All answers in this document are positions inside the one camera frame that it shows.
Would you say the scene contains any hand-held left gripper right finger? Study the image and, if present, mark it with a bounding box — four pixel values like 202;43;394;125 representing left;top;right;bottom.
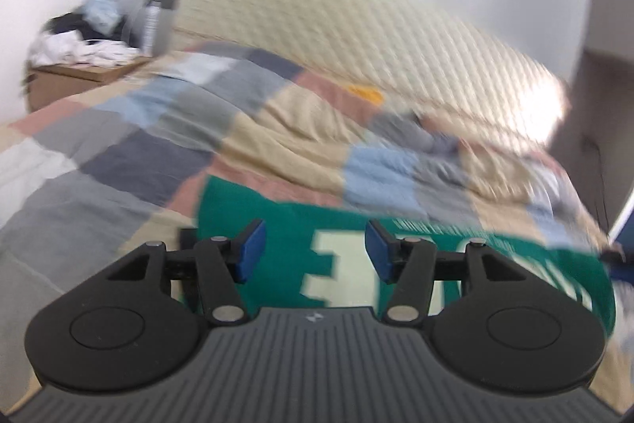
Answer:
365;220;529;325

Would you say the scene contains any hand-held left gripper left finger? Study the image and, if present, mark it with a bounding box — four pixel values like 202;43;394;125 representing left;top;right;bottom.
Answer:
106;219;267;325

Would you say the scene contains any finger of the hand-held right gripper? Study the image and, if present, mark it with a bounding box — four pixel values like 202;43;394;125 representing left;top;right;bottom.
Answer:
598;247;634;286

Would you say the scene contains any green sweatshirt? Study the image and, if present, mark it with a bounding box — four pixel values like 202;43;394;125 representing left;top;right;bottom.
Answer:
181;175;618;354

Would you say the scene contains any pile of white clothes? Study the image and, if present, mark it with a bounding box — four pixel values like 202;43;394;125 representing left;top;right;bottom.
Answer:
29;29;143;68

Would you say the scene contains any grey wardrobe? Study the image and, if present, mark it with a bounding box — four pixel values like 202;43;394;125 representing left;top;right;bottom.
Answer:
549;49;634;236

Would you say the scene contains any yellow cloth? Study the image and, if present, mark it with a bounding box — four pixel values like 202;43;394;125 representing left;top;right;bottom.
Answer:
346;83;385;105

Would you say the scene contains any checkered blanket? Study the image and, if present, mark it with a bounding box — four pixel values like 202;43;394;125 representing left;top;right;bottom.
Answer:
0;40;616;404

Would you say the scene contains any cream quilted headboard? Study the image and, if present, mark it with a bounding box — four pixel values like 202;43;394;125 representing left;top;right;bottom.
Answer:
171;0;571;147

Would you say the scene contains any grey bottle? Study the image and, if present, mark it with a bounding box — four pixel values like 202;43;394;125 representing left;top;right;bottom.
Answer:
142;4;172;56

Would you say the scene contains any cardboard box nightstand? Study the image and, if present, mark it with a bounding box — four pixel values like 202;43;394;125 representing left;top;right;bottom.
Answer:
27;55;150;115

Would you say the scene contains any light blue plastic bag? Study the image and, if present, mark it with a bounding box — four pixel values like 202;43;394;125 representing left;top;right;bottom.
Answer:
81;0;126;36

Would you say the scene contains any dark cloth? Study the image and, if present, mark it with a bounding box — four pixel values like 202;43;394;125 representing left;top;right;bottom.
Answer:
42;11;126;46

